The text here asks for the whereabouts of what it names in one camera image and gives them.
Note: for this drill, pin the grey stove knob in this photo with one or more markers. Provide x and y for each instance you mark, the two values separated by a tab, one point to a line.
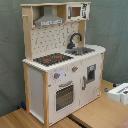
56	75
74	69

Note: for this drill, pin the white toy oven door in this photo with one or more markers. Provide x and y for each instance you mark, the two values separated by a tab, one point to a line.
63	99

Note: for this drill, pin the wooden toy kitchen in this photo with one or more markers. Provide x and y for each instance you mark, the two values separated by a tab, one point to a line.
45	40

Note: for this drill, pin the black toy stovetop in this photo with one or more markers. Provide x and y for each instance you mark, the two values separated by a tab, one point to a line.
52	59

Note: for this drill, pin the grey toy sink basin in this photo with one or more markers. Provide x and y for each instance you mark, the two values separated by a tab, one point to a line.
79	51

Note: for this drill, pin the black toy faucet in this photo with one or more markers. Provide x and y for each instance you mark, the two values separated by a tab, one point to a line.
71	44

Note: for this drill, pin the white fridge door with dispenser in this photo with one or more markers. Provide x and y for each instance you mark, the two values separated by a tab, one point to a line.
90	79

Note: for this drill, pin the grey toy range hood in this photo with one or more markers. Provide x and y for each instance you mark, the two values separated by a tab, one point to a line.
48	18

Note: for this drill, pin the toy microwave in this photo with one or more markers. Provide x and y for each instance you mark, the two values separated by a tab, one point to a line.
78	11

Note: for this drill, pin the white box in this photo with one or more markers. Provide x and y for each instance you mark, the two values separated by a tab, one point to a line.
119	94

